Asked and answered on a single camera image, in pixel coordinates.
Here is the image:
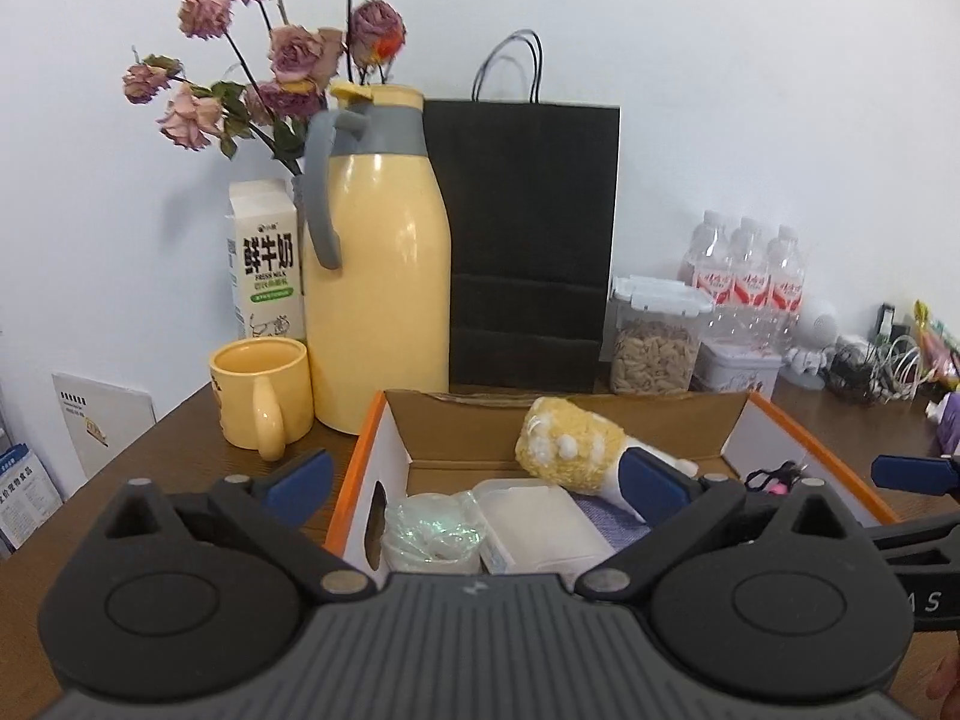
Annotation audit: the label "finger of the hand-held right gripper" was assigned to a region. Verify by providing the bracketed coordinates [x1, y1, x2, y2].
[871, 454, 960, 497]
[866, 514, 960, 563]

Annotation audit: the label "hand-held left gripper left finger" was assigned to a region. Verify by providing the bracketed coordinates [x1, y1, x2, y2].
[56, 448, 376, 605]

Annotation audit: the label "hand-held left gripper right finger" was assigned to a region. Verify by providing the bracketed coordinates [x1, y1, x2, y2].
[574, 446, 871, 605]

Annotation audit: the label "yellow plush toy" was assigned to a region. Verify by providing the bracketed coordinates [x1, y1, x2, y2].
[514, 396, 702, 524]

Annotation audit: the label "pink black scissors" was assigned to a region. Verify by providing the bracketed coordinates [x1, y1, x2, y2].
[745, 459, 809, 497]

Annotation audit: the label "clear plastic box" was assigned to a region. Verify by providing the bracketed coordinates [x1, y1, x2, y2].
[472, 478, 622, 578]

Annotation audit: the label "iridescent plastic bag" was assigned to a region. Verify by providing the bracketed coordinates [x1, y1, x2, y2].
[381, 490, 487, 578]

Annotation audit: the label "orange-edged cardboard box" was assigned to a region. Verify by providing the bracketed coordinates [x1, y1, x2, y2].
[324, 388, 899, 578]

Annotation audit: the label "purple tissue pack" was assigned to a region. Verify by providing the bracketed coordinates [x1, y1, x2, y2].
[930, 390, 960, 458]

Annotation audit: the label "blue fabric pouch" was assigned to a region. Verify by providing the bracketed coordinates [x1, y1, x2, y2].
[574, 496, 652, 552]

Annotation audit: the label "yellow mug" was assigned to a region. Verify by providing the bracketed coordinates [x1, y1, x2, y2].
[208, 337, 314, 462]

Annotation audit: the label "colourful snack packet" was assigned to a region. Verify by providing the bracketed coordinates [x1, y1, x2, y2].
[913, 300, 960, 391]

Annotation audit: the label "clear container of seeds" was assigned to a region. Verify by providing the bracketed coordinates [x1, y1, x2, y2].
[609, 275, 713, 397]

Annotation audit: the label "white floral tin box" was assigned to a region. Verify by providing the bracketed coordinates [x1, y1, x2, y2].
[694, 337, 785, 398]

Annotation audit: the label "white robot-shaped speaker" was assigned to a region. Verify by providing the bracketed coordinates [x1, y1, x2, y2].
[784, 298, 841, 391]

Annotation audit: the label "white paper sign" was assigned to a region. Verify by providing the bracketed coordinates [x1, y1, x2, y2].
[52, 371, 158, 500]

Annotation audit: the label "white milk carton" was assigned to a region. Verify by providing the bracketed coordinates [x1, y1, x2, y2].
[226, 178, 307, 342]

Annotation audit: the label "clear water bottle red label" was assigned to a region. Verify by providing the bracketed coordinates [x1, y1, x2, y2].
[769, 223, 808, 320]
[679, 211, 732, 308]
[726, 217, 775, 316]

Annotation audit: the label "blue white leaflet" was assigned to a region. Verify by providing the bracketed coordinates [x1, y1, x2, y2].
[0, 427, 62, 552]

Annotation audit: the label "black paper bag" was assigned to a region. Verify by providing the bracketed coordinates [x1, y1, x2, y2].
[424, 30, 622, 395]

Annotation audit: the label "dried pink rose bouquet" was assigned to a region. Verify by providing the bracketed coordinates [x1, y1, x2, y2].
[122, 0, 407, 179]

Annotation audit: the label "white earphone cable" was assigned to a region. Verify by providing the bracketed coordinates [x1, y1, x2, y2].
[862, 337, 931, 400]

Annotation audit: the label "black cable bundle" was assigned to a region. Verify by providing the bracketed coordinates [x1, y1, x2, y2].
[825, 341, 878, 402]

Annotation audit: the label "yellow thermos jug grey handle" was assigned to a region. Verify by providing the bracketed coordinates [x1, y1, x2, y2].
[300, 81, 452, 436]

